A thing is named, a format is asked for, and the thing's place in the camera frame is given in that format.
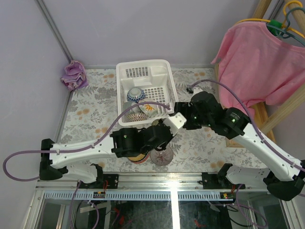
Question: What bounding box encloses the scalloped green orange bowl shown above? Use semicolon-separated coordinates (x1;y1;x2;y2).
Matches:
152;119;163;126

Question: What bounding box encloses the purple glass bowl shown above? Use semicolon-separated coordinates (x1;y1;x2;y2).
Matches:
150;148;174;166

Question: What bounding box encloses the yellow flower ceramic bowl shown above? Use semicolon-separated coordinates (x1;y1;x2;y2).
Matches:
139;104;158;117

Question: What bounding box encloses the tan patterned ceramic bowl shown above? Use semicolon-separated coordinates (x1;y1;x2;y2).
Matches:
127;113;148;122

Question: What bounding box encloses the dark blue rimmed bowl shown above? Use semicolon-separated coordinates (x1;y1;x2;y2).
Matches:
126;87;146;103

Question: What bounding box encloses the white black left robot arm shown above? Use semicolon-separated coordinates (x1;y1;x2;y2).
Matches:
39;123;177;188

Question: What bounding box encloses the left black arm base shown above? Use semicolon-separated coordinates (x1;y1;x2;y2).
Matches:
78;164;119;189

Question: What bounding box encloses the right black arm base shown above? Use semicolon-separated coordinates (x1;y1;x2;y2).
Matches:
197;163;240;190

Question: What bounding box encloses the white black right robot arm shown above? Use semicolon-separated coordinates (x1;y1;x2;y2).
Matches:
174;92;305;201

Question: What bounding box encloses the white plastic dish rack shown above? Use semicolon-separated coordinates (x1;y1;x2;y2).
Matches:
116;60;178;126

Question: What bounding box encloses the pink t-shirt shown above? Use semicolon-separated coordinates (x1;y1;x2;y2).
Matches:
212;21;305;116

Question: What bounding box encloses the floral table mat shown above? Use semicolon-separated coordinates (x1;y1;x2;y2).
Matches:
58;68;264;172

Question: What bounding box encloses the crumpled purple cloth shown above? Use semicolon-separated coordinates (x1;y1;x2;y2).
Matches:
61;60;89;91

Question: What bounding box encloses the green clothes hanger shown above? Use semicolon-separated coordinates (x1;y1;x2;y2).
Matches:
266;7;305;46

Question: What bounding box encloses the yellow clothes hanger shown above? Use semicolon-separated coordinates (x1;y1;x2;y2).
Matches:
235;0;305;38

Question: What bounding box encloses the wooden clothes rack frame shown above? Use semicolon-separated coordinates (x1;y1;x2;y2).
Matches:
213;0;305;139

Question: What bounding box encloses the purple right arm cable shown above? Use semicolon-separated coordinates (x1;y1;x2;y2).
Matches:
185;79;305;227

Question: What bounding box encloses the aluminium rail frame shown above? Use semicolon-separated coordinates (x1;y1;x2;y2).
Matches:
21;170;305;229

